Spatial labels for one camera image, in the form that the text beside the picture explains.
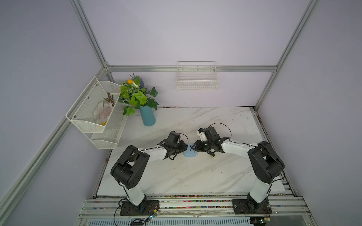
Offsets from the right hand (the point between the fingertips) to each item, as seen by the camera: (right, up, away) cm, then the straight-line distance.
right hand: (193, 149), depth 92 cm
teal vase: (-34, +23, +12) cm, 42 cm away
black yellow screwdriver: (+13, -4, +1) cm, 14 cm away
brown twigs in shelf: (-50, +32, -10) cm, 60 cm away
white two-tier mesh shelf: (-53, +22, -16) cm, 60 cm away
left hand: (-4, +1, +2) cm, 4 cm away
